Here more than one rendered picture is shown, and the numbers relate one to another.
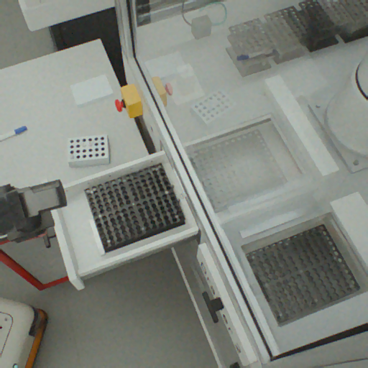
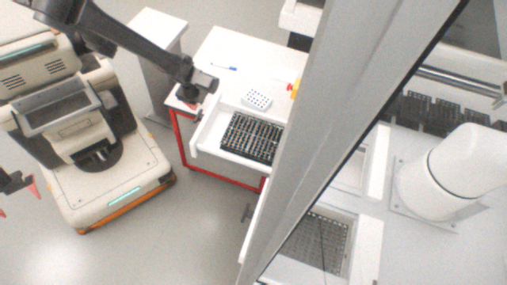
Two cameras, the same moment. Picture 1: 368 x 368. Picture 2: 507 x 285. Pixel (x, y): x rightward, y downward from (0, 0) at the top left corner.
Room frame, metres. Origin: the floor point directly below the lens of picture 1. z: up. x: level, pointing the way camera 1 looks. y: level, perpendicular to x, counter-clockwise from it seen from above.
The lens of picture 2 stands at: (-0.14, -0.24, 1.92)
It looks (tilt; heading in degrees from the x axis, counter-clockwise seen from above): 59 degrees down; 27
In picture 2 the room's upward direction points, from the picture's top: 9 degrees clockwise
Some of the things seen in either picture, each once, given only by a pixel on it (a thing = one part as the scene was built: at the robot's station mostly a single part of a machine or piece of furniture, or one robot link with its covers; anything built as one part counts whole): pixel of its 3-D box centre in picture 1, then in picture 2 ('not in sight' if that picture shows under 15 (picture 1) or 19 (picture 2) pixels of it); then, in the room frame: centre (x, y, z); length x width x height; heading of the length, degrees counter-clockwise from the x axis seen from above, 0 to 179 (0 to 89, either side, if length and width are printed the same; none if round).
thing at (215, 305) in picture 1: (215, 305); (249, 214); (0.18, -0.11, 0.91); 0.07 x 0.04 x 0.01; 15
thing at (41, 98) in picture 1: (68, 181); (239, 119); (0.80, 0.34, 0.38); 0.62 x 0.58 x 0.76; 15
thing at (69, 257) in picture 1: (62, 233); (207, 123); (0.40, 0.25, 0.87); 0.29 x 0.02 x 0.11; 15
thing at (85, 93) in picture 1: (91, 90); (283, 74); (0.94, 0.18, 0.77); 0.13 x 0.09 x 0.02; 106
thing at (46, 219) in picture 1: (24, 215); (191, 88); (0.36, 0.28, 1.11); 0.10 x 0.07 x 0.07; 106
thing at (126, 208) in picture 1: (134, 208); (252, 138); (0.45, 0.06, 0.87); 0.22 x 0.18 x 0.06; 105
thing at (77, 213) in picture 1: (137, 208); (253, 140); (0.46, 0.05, 0.86); 0.40 x 0.26 x 0.06; 105
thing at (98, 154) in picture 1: (88, 150); (256, 100); (0.70, 0.19, 0.78); 0.12 x 0.08 x 0.04; 90
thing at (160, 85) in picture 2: not in sight; (165, 76); (0.78, 0.94, 0.38); 0.30 x 0.30 x 0.76; 11
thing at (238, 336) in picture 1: (223, 303); (255, 219); (0.18, -0.14, 0.87); 0.29 x 0.02 x 0.11; 15
